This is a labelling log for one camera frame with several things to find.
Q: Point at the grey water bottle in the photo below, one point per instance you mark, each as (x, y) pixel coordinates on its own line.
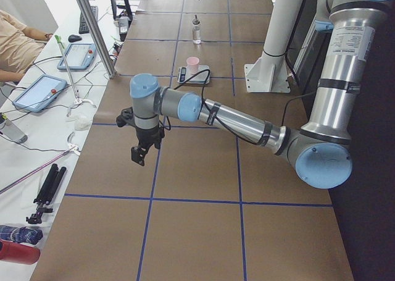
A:
(10, 130)

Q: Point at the black computer mouse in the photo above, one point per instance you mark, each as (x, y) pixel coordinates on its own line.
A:
(74, 38)

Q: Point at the red water bottle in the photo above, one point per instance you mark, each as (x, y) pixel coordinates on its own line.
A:
(18, 253)

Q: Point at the pink cup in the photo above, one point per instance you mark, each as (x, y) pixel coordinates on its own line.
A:
(192, 65)

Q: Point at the blue folded umbrella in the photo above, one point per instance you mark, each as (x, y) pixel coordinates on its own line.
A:
(21, 234)

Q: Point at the crumpled white cloth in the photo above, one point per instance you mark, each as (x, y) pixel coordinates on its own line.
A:
(81, 122)

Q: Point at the black folded tripod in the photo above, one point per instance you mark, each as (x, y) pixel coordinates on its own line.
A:
(46, 194)

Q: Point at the grabber stick green tip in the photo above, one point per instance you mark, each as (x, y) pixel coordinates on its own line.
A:
(78, 101)

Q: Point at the aluminium frame post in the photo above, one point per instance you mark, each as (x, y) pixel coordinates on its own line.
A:
(96, 35)

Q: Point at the pink grabber stick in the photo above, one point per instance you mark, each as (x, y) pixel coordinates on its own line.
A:
(72, 148)

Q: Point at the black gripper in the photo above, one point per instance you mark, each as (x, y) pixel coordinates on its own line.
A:
(147, 135)

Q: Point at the clear glass sauce bottle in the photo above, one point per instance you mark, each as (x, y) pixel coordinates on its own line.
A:
(196, 30)

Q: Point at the person in beige shirt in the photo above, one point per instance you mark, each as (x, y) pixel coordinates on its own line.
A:
(20, 46)

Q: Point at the teach pendant tablet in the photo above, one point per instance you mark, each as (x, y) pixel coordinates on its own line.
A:
(40, 93)
(79, 56)

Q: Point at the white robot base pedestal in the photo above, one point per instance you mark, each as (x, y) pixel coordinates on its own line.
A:
(269, 74)

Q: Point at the near teach pendant tablet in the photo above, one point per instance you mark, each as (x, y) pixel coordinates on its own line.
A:
(40, 93)

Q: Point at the far teach pendant tablet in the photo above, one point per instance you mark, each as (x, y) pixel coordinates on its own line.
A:
(79, 56)

